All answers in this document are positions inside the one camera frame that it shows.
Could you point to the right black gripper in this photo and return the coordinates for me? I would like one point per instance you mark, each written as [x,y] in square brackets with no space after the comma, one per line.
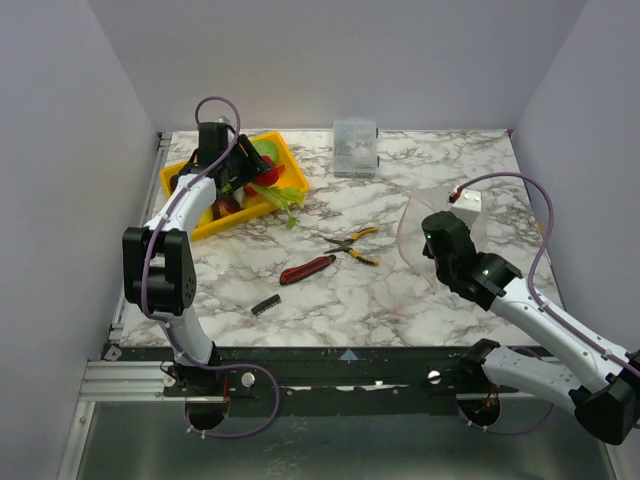
[437,236]

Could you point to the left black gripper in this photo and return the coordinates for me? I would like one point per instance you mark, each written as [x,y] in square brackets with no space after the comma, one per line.
[250,161]

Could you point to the purple red onion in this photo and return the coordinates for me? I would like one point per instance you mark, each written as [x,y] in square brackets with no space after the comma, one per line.
[224,206]

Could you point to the clear zip top bag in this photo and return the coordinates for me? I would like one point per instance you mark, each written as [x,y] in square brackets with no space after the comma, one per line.
[410,238]

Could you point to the green white leek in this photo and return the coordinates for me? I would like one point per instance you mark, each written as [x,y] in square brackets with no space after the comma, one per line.
[283,198]

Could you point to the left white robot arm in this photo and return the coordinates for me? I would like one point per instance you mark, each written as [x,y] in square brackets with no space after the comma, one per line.
[158,268]

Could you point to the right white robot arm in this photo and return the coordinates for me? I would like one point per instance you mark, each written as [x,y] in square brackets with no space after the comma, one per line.
[595,379]

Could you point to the red tomato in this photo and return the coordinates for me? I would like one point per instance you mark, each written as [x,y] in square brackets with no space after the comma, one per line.
[272,175]

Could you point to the green cabbage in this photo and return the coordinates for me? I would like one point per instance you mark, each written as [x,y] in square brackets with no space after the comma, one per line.
[266,147]

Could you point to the yellow plastic tray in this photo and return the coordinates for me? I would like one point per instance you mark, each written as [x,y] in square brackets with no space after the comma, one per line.
[254,206]

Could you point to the clear plastic screw box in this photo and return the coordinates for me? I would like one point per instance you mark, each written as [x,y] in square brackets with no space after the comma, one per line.
[355,147]

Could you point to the red black utility knife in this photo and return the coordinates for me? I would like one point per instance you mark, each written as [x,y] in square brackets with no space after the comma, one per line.
[296,274]

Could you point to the black chip comb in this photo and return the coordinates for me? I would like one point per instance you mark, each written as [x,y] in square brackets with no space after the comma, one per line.
[266,304]

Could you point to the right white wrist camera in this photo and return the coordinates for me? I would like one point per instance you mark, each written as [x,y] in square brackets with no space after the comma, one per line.
[466,204]

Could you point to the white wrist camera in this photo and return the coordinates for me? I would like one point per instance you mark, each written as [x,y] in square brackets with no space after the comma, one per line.
[223,120]
[466,204]

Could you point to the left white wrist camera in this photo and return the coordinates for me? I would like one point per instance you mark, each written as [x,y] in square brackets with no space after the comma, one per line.
[223,120]

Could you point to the yellow handled pliers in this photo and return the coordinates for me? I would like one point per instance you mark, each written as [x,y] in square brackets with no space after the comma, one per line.
[346,245]

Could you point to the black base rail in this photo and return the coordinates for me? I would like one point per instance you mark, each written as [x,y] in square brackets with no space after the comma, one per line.
[318,381]

